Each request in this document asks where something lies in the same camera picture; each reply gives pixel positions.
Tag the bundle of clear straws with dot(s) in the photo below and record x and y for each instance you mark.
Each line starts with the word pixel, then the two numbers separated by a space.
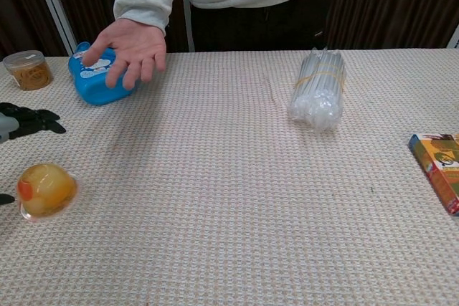
pixel 319 91

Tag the blue detergent bottle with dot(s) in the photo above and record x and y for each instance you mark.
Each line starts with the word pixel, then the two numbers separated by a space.
pixel 91 89

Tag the orange and yellow carton box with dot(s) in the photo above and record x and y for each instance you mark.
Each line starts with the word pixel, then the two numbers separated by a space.
pixel 441 170

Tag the white metal frame post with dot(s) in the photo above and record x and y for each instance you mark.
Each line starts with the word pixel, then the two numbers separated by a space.
pixel 54 8
pixel 453 38

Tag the clear jar of rubber bands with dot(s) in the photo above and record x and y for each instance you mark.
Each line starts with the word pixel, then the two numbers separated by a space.
pixel 29 71

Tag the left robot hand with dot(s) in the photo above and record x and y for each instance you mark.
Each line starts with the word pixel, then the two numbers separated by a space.
pixel 32 121

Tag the person's bare hand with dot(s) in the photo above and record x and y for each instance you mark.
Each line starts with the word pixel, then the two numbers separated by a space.
pixel 132 46

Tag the clear cup with orange dessert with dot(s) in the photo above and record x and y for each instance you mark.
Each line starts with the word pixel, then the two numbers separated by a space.
pixel 46 191

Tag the beige woven tablecloth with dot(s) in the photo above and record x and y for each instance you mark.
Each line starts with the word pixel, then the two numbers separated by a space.
pixel 229 195

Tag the grey metal pole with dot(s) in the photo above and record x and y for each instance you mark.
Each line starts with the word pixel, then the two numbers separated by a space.
pixel 188 23

